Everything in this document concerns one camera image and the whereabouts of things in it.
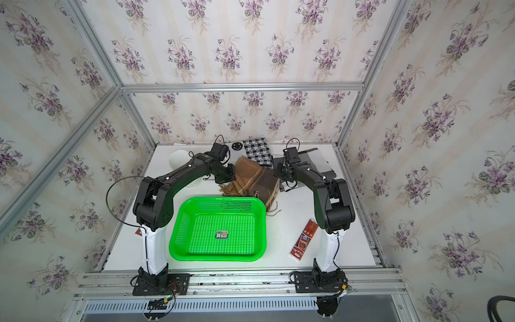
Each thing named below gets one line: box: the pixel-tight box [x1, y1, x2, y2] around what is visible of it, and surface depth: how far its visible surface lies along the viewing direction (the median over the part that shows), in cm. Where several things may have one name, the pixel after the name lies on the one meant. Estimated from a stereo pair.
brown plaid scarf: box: [219, 155, 280, 211], surface depth 100 cm
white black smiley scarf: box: [229, 140, 248, 166], surface depth 116 cm
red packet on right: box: [289, 218, 319, 261], surface depth 85 cm
